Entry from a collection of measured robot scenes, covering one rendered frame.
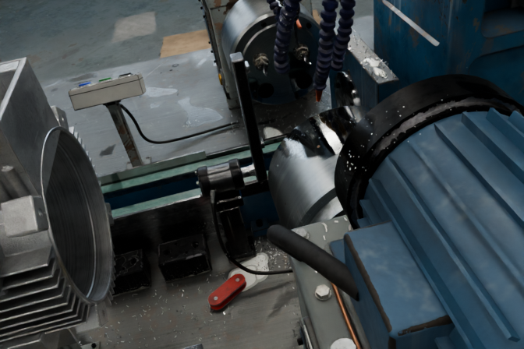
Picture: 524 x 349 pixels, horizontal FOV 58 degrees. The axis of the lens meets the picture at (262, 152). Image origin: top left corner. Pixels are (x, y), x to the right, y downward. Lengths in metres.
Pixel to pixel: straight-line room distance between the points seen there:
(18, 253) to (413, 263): 0.28
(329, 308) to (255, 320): 0.45
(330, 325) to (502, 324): 0.23
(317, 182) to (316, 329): 0.23
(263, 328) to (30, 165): 0.65
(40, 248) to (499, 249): 0.30
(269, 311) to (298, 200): 0.33
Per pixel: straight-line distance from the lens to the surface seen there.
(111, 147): 1.48
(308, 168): 0.68
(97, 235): 0.52
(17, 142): 0.36
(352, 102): 0.98
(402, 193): 0.38
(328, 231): 0.57
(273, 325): 0.93
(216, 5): 1.34
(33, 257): 0.38
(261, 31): 1.14
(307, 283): 0.53
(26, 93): 0.40
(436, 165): 0.37
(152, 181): 1.10
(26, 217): 0.36
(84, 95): 1.22
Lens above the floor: 1.59
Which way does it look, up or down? 38 degrees down
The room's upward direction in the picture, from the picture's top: 11 degrees counter-clockwise
